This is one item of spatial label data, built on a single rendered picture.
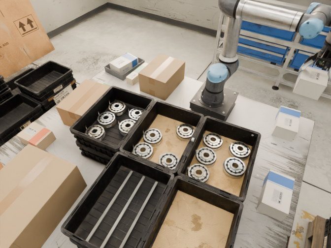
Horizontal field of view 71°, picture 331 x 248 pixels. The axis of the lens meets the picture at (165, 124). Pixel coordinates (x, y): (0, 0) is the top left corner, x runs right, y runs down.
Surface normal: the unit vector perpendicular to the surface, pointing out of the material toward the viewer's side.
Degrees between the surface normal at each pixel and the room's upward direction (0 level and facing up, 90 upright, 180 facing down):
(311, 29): 92
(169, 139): 0
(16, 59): 72
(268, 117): 0
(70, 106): 0
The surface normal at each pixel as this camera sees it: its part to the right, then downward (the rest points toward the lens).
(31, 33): 0.82, 0.22
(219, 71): -0.07, -0.55
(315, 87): -0.51, 0.64
